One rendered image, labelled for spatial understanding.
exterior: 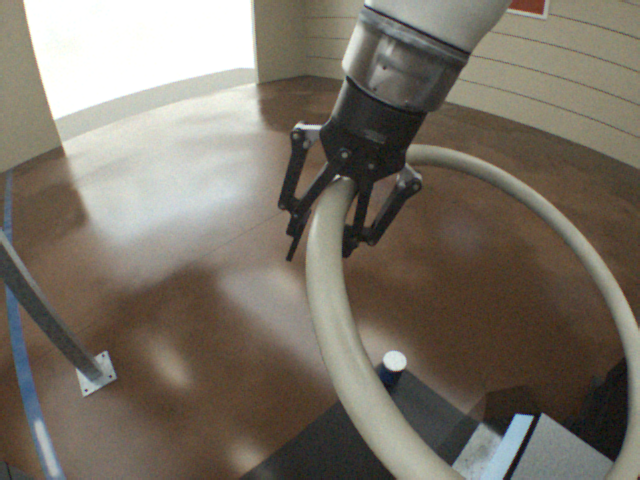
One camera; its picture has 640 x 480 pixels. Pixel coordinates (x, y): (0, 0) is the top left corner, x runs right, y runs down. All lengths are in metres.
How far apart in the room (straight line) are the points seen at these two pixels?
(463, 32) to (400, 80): 0.05
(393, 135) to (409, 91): 0.04
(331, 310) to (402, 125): 0.15
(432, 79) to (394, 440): 0.24
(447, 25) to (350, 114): 0.10
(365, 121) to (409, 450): 0.23
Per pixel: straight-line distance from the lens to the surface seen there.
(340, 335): 0.21
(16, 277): 1.39
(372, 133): 0.25
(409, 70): 0.23
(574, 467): 0.69
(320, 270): 0.24
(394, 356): 1.42
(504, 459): 0.64
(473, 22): 0.23
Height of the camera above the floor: 1.34
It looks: 38 degrees down
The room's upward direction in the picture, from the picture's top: straight up
